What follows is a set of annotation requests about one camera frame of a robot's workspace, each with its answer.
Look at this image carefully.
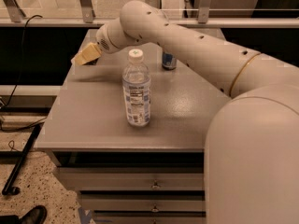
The grey drawer cabinet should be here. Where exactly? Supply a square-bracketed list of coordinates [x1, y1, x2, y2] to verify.
[34, 27, 233, 224]

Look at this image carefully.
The black metal floor pole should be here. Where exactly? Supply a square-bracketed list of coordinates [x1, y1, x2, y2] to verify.
[1, 124, 41, 196]

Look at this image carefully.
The silver blue energy drink can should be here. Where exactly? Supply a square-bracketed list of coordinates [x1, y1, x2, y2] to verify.
[162, 51, 177, 70]

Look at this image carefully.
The clear plastic water bottle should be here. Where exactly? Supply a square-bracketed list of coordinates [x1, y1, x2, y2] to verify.
[122, 49, 151, 127]

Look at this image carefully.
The bottom grey drawer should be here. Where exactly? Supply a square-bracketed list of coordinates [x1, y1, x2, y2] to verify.
[93, 213, 206, 224]

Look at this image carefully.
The grey drawer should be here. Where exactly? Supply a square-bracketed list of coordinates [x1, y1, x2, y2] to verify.
[54, 167, 205, 191]
[93, 213, 206, 224]
[78, 192, 206, 212]

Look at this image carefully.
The middle grey drawer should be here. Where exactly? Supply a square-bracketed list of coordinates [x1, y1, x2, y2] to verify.
[78, 192, 206, 212]

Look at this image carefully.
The grey metal railing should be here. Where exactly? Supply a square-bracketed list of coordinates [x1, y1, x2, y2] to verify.
[0, 0, 299, 29]

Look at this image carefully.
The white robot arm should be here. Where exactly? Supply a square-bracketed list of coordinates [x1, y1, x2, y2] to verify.
[72, 1, 299, 224]

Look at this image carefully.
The black shoe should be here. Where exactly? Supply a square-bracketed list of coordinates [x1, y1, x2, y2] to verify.
[0, 205, 48, 224]

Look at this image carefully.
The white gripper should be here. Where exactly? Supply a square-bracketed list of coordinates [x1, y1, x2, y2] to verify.
[71, 24, 120, 65]

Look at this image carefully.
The top grey drawer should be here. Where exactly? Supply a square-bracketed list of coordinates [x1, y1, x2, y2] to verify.
[54, 167, 205, 191]

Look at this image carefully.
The black floor cable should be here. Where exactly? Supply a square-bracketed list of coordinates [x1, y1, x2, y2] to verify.
[0, 14, 49, 133]

